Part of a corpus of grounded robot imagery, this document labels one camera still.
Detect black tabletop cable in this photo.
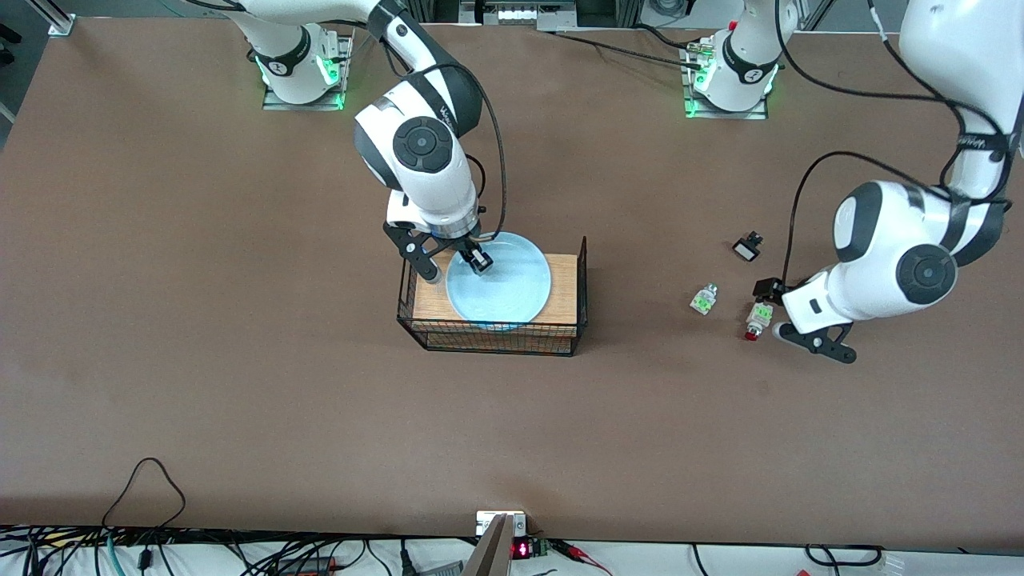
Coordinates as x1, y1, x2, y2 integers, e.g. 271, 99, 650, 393
547, 24, 706, 71

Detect wooden board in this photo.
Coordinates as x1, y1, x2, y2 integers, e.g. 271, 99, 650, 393
413, 254, 579, 326

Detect grey camera mount pole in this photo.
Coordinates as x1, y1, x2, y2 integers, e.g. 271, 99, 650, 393
462, 514, 514, 576

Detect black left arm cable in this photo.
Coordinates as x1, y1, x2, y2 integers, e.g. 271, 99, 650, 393
773, 0, 1010, 290

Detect black wire basket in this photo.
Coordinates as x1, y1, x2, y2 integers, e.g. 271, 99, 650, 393
397, 230, 589, 358

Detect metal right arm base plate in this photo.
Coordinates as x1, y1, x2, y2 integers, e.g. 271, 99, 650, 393
262, 35, 354, 112

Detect red push button switch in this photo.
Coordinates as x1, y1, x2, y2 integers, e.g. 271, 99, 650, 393
744, 301, 774, 342

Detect red clip leads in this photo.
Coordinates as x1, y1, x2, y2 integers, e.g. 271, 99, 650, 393
550, 538, 614, 576

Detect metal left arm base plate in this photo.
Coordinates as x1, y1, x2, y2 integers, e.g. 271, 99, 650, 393
682, 38, 770, 121

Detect black power adapter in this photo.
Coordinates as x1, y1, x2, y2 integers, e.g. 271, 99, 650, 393
275, 556, 338, 576

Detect aluminium frame with connectors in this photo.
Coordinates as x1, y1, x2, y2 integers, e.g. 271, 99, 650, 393
458, 0, 578, 32

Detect black looped cable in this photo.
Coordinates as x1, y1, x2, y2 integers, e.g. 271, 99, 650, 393
102, 457, 187, 534

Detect light blue round plate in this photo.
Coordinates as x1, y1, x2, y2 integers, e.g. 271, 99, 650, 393
445, 232, 552, 325

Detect silver metal clamp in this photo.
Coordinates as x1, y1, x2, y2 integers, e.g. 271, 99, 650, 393
475, 510, 528, 538

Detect black curled cable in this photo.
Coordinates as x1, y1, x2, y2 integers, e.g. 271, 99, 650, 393
803, 543, 886, 568

